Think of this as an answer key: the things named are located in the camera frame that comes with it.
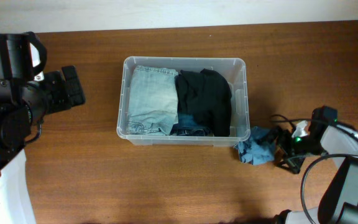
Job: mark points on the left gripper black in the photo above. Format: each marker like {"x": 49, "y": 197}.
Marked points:
{"x": 60, "y": 90}

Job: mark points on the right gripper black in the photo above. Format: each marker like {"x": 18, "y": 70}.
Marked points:
{"x": 297, "y": 162}

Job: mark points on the blue cloth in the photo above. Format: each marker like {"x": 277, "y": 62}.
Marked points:
{"x": 252, "y": 152}

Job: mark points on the light blue jeans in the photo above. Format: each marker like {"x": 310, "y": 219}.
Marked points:
{"x": 153, "y": 101}

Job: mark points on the black garment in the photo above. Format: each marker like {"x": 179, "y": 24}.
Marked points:
{"x": 206, "y": 95}

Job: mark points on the dark blue jeans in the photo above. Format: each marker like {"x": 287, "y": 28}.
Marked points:
{"x": 186, "y": 126}

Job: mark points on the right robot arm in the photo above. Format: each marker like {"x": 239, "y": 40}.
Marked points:
{"x": 325, "y": 137}

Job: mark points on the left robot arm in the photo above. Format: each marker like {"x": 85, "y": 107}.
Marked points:
{"x": 22, "y": 59}

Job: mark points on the clear plastic storage bin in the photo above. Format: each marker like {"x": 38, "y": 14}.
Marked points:
{"x": 232, "y": 69}

